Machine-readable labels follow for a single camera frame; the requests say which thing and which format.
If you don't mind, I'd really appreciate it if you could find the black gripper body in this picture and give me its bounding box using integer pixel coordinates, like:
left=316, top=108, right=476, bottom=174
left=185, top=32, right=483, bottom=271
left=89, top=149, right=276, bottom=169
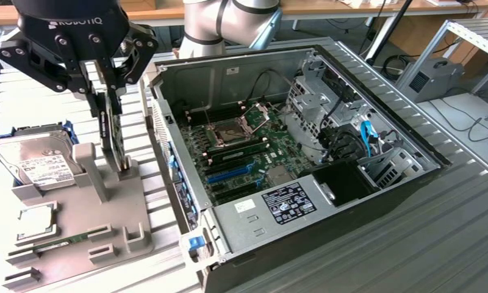
left=10, top=0, right=130, bottom=67

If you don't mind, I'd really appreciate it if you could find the long wooden desk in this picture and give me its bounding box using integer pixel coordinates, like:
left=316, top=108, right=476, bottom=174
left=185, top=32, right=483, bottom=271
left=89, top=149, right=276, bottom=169
left=280, top=0, right=488, bottom=59

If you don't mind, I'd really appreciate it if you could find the blue wire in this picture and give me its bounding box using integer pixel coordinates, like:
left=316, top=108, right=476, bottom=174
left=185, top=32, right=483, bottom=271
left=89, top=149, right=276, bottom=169
left=360, top=120, right=379, bottom=159

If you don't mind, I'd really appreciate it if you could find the installed RAM stick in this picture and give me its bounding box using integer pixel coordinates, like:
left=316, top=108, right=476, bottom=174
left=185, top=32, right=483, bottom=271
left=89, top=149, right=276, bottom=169
left=208, top=142, right=271, bottom=164

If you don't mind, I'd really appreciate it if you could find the silver chipset heatsink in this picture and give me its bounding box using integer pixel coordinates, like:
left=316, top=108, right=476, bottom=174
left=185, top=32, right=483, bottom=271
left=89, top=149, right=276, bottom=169
left=265, top=167, right=297, bottom=186

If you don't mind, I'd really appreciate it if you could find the metal socket cover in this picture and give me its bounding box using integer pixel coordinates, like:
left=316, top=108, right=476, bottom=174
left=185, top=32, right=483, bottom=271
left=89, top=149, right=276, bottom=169
left=237, top=102, right=276, bottom=136

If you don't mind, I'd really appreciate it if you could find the green motherboard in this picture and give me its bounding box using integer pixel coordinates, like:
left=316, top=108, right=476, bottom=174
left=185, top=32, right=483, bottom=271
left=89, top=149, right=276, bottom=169
left=177, top=102, right=315, bottom=206

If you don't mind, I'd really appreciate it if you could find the black tripod pole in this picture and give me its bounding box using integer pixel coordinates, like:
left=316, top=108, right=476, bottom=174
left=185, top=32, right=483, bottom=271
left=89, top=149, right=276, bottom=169
left=364, top=0, right=415, bottom=67

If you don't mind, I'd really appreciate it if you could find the black open PC case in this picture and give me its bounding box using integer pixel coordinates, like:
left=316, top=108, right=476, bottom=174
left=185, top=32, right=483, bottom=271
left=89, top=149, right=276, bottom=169
left=138, top=44, right=452, bottom=293

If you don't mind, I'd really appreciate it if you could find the grey parts rack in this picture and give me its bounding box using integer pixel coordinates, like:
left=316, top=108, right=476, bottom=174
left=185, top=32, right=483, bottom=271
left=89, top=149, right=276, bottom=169
left=1, top=142, right=156, bottom=291

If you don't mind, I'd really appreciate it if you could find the green loose RAM stick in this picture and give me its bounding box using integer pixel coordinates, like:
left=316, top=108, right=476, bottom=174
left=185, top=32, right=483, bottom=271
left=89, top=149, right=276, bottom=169
left=30, top=232, right=93, bottom=254

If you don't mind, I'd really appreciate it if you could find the black expansion slot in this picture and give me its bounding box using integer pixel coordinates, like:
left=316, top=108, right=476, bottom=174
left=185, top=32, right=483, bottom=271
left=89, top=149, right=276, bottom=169
left=213, top=187, right=264, bottom=203
left=209, top=179, right=256, bottom=194

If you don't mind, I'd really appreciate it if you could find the black graphics card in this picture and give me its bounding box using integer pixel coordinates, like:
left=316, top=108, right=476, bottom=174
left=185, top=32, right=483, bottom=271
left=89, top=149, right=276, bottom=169
left=82, top=59, right=132, bottom=172

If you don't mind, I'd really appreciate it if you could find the silver drive cage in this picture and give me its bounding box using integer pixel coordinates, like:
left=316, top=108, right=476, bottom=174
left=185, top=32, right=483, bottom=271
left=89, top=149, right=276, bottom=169
left=287, top=51, right=369, bottom=164

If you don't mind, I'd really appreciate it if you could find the black wire bundle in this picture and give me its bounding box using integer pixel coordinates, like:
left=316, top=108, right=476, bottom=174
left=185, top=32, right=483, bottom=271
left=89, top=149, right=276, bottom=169
left=320, top=126, right=371, bottom=163

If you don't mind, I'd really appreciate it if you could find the silver disk bay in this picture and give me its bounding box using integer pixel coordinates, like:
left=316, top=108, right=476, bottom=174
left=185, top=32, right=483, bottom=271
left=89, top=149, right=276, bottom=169
left=356, top=147, right=427, bottom=192

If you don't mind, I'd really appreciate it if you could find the thin black looped wire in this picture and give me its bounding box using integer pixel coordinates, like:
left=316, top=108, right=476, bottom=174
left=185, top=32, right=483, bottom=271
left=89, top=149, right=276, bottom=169
left=249, top=70, right=289, bottom=107

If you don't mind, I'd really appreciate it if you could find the blue expansion slot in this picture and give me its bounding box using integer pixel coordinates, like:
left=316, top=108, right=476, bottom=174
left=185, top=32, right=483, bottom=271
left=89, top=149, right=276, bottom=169
left=205, top=165, right=249, bottom=184

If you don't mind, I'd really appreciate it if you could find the aluminium frame table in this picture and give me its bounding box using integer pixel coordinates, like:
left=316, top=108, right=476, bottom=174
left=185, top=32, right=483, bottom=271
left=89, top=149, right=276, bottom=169
left=393, top=16, right=488, bottom=184

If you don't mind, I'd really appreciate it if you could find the CPU socket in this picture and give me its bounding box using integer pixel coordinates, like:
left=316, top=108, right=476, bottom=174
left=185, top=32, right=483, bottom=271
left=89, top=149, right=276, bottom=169
left=204, top=120, right=253, bottom=148

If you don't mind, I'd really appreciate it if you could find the silver power supply unit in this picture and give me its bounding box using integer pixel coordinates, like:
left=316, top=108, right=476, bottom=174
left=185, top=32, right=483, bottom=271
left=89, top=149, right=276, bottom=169
left=202, top=175, right=339, bottom=264

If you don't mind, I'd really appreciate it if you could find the silver CPU chip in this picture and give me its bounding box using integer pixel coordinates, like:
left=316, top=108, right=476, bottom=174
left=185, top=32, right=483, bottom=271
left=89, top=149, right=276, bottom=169
left=16, top=208, right=54, bottom=241

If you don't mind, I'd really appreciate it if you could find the blue case latch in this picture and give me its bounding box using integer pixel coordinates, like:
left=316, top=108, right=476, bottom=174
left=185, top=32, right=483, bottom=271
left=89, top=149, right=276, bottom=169
left=188, top=236, right=205, bottom=253

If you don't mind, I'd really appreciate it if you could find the silver hard disk drive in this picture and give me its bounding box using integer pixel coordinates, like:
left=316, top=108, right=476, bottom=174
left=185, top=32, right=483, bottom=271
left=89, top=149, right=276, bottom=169
left=0, top=130, right=85, bottom=192

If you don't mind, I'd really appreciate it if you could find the grey control box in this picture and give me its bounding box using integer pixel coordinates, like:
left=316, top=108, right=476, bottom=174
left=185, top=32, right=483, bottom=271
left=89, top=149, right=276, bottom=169
left=405, top=57, right=468, bottom=104

